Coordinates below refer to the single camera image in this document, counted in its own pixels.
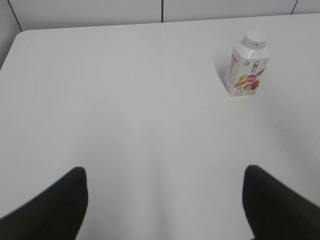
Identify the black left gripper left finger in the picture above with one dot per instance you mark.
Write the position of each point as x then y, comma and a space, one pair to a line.
57, 213

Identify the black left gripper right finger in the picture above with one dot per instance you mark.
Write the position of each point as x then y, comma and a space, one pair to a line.
274, 211

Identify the white yili changqing yogurt bottle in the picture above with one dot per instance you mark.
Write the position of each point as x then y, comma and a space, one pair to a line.
246, 69

